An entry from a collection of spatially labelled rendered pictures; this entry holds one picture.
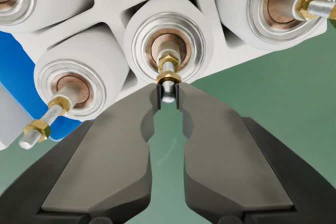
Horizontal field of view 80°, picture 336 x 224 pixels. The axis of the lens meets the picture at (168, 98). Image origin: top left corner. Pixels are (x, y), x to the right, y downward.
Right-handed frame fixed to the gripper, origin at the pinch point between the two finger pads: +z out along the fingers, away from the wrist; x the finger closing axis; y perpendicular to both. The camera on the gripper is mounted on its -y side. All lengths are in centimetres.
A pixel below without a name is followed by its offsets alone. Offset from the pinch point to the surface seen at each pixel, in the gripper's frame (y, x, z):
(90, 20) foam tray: -1.4, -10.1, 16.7
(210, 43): 0.2, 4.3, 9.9
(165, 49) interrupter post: -0.3, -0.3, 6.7
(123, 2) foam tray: -3.3, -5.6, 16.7
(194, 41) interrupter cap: -0.2, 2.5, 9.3
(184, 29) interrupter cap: -1.4, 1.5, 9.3
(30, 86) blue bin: 13.1, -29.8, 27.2
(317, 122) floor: 30, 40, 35
